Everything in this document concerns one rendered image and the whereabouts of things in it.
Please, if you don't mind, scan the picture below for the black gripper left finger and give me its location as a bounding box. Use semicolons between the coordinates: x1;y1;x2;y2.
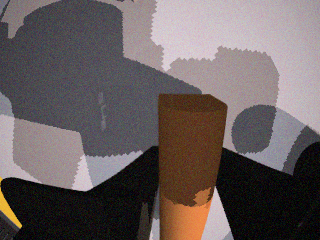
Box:
0;145;159;240

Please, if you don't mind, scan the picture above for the beige rectangular box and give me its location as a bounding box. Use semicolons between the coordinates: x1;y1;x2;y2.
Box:
0;189;21;240

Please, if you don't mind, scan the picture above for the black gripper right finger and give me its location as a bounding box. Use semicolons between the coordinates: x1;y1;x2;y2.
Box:
216;147;320;240

